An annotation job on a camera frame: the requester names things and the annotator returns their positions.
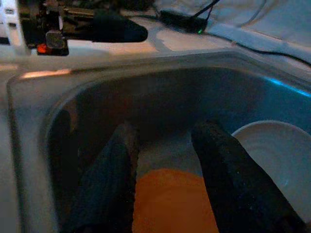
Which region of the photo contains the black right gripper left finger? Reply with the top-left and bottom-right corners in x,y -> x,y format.
63,122 -> 141,233

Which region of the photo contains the stainless steel sink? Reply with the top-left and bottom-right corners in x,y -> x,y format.
6,50 -> 311,233

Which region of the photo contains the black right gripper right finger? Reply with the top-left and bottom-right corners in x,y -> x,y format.
190,120 -> 307,233

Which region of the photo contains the orange plastic plate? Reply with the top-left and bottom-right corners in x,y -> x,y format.
132,168 -> 221,233

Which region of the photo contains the black countertop cable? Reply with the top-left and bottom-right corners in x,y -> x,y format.
232,41 -> 311,67

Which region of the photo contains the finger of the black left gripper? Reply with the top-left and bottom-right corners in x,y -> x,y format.
62,16 -> 149,44

